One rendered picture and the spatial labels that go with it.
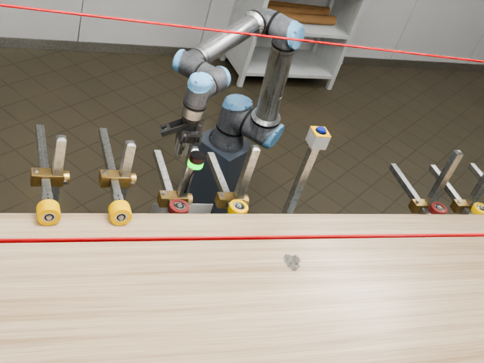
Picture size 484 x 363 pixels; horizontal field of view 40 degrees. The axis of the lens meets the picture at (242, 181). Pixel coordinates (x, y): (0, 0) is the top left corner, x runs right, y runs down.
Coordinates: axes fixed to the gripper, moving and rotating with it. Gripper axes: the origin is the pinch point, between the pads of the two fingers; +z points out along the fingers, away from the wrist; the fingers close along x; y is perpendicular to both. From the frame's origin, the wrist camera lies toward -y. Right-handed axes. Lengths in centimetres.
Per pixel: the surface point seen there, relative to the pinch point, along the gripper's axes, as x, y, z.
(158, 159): 15.9, -1.2, 14.4
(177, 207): -19.7, -1.6, 9.9
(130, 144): -9.1, -21.7, -11.8
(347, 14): 249, 209, 39
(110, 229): -31.0, -29.0, 10.2
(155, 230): -31.5, -12.4, 10.2
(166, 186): -1.7, -1.3, 14.3
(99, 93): 200, 8, 101
